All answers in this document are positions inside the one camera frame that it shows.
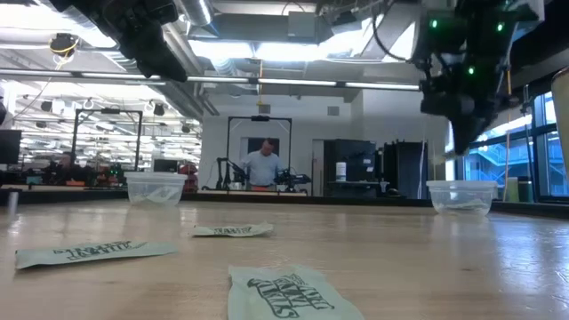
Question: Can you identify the black gantry frame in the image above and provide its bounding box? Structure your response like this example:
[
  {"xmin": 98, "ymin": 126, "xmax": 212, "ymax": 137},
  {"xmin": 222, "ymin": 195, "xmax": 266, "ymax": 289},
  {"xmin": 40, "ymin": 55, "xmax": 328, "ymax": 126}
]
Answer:
[
  {"xmin": 70, "ymin": 108, "xmax": 144, "ymax": 173},
  {"xmin": 226, "ymin": 115, "xmax": 293, "ymax": 193}
]

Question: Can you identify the pale green stevia packet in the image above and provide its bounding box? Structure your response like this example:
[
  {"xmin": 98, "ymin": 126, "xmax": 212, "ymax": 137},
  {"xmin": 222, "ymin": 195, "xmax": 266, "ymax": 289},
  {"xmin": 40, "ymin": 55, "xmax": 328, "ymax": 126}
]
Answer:
[
  {"xmin": 190, "ymin": 220, "xmax": 275, "ymax": 238},
  {"xmin": 132, "ymin": 186, "xmax": 181, "ymax": 205},
  {"xmin": 14, "ymin": 240, "xmax": 179, "ymax": 271},
  {"xmin": 437, "ymin": 199, "xmax": 490, "ymax": 212},
  {"xmin": 227, "ymin": 264, "xmax": 366, "ymax": 320}
]

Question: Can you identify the silver ventilation duct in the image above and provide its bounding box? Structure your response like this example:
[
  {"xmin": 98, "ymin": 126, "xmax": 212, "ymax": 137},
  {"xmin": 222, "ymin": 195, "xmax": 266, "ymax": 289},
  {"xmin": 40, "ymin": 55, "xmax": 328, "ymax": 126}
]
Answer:
[{"xmin": 173, "ymin": 0, "xmax": 215, "ymax": 28}]

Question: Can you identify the red equipment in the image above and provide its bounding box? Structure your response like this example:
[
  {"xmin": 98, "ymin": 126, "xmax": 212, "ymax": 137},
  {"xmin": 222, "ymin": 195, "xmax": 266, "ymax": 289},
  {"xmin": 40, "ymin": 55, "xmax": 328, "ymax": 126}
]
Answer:
[{"xmin": 177, "ymin": 162, "xmax": 199, "ymax": 194}]

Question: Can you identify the black boxy equipment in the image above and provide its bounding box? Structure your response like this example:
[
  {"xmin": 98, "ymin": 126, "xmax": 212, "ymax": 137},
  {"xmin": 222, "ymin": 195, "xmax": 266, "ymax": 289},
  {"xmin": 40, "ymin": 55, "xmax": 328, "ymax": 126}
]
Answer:
[{"xmin": 323, "ymin": 138, "xmax": 380, "ymax": 184}]

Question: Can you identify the long LED light bar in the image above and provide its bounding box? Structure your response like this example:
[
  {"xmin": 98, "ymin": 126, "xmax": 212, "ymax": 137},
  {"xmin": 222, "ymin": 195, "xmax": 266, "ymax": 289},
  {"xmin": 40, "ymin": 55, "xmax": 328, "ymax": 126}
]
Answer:
[{"xmin": 0, "ymin": 68, "xmax": 421, "ymax": 92}]

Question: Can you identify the light green cup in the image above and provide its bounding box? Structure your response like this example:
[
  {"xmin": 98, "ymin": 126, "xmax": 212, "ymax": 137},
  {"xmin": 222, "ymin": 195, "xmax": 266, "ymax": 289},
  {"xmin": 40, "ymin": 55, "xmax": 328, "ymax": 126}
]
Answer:
[{"xmin": 503, "ymin": 176, "xmax": 520, "ymax": 204}]

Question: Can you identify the black computer monitor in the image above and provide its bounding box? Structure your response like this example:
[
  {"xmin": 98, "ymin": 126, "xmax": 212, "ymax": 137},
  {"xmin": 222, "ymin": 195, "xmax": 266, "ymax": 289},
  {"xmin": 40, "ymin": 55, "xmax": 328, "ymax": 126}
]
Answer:
[{"xmin": 0, "ymin": 128, "xmax": 23, "ymax": 165}]

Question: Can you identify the black ceiling cable reel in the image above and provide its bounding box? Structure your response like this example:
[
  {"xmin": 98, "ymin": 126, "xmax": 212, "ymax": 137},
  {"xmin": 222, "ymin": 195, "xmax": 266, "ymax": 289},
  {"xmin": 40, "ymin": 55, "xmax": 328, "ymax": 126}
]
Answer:
[{"xmin": 47, "ymin": 32, "xmax": 82, "ymax": 60}]

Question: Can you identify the black window frame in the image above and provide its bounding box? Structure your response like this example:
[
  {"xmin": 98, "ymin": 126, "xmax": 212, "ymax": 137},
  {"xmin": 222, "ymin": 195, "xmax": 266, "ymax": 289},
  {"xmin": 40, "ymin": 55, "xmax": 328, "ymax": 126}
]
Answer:
[{"xmin": 461, "ymin": 91, "xmax": 569, "ymax": 204}]

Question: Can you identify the person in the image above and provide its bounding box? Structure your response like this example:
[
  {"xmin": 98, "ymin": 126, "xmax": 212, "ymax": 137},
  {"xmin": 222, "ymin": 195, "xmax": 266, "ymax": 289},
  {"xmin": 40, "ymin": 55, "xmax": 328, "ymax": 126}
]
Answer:
[
  {"xmin": 239, "ymin": 137, "xmax": 285, "ymax": 192},
  {"xmin": 46, "ymin": 150, "xmax": 91, "ymax": 186}
]

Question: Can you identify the black table frame rail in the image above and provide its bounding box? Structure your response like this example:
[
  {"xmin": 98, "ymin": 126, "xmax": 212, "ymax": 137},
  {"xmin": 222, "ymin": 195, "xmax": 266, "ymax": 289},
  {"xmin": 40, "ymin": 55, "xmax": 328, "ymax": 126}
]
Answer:
[{"xmin": 0, "ymin": 187, "xmax": 569, "ymax": 220}]

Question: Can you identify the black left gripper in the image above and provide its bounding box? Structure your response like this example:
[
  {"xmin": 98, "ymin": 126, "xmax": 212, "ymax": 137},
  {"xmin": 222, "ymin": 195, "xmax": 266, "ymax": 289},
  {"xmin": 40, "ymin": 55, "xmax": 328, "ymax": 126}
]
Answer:
[{"xmin": 86, "ymin": 0, "xmax": 188, "ymax": 84}]

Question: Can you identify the tall black cabinet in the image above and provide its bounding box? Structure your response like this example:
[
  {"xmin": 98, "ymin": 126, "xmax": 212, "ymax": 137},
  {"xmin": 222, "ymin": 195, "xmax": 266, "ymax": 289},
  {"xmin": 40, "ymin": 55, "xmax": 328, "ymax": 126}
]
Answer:
[{"xmin": 382, "ymin": 140, "xmax": 430, "ymax": 200}]

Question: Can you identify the tan vertical post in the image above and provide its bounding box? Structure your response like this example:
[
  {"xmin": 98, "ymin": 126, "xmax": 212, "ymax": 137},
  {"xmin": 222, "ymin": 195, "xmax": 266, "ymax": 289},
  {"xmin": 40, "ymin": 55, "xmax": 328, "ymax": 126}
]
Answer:
[{"xmin": 549, "ymin": 66, "xmax": 569, "ymax": 179}]

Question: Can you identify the clear plastic bowl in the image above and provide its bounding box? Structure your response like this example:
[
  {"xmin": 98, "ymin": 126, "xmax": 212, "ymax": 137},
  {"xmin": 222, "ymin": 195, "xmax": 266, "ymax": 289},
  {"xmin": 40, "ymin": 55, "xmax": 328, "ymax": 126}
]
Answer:
[
  {"xmin": 425, "ymin": 180, "xmax": 499, "ymax": 217},
  {"xmin": 124, "ymin": 172, "xmax": 188, "ymax": 207}
]

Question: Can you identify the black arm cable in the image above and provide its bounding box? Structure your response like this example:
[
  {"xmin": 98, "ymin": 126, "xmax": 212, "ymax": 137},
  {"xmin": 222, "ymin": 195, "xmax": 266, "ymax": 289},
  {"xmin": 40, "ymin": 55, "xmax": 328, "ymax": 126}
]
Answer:
[{"xmin": 371, "ymin": 0, "xmax": 415, "ymax": 63}]

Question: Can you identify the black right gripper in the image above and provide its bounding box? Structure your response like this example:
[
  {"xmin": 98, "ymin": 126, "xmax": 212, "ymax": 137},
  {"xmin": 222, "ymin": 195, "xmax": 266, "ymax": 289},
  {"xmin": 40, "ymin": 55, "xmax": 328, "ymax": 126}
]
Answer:
[{"xmin": 420, "ymin": 66, "xmax": 506, "ymax": 155}]

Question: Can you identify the white hanging cable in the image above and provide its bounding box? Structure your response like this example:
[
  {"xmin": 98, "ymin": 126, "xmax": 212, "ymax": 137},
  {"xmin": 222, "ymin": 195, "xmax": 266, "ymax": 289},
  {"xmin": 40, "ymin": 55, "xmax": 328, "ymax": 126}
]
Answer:
[{"xmin": 416, "ymin": 115, "xmax": 429, "ymax": 200}]

